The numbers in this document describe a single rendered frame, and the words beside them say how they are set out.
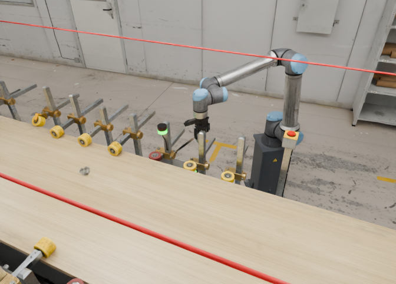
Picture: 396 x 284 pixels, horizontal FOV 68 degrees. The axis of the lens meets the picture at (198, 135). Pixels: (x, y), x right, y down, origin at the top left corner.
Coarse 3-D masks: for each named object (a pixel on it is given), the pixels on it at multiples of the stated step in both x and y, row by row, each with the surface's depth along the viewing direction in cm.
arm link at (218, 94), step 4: (208, 88) 182; (212, 88) 179; (216, 88) 178; (220, 88) 178; (224, 88) 178; (212, 92) 175; (216, 92) 175; (220, 92) 176; (224, 92) 177; (212, 96) 174; (216, 96) 175; (220, 96) 176; (224, 96) 177; (212, 100) 174; (216, 100) 176; (220, 100) 177; (224, 100) 179; (212, 104) 179
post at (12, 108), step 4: (0, 80) 236; (0, 84) 235; (4, 84) 237; (0, 88) 238; (4, 88) 238; (4, 92) 238; (8, 92) 242; (4, 96) 241; (8, 96) 242; (12, 108) 248; (12, 112) 250; (16, 112) 252; (12, 116) 253; (16, 116) 253; (20, 120) 257
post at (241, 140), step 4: (240, 136) 168; (244, 136) 168; (240, 140) 168; (244, 140) 167; (240, 144) 170; (244, 144) 170; (240, 148) 171; (244, 148) 173; (240, 152) 173; (244, 152) 175; (240, 156) 174; (236, 160) 177; (240, 160) 176; (236, 164) 179; (240, 164) 178; (236, 168) 181; (240, 168) 179; (236, 172) 183; (240, 172) 181; (236, 180) 186; (240, 184) 190
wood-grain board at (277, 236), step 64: (0, 128) 220; (0, 192) 167; (64, 192) 166; (128, 192) 166; (192, 192) 165; (256, 192) 165; (64, 256) 134; (128, 256) 134; (192, 256) 133; (256, 256) 133; (320, 256) 132; (384, 256) 132
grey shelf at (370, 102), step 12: (384, 12) 329; (384, 24) 318; (384, 36) 310; (372, 48) 351; (372, 60) 338; (384, 60) 323; (372, 72) 334; (360, 84) 380; (372, 84) 358; (360, 96) 365; (372, 96) 390; (384, 96) 384; (360, 108) 361; (372, 108) 385; (384, 108) 385; (372, 120) 364; (384, 120) 362
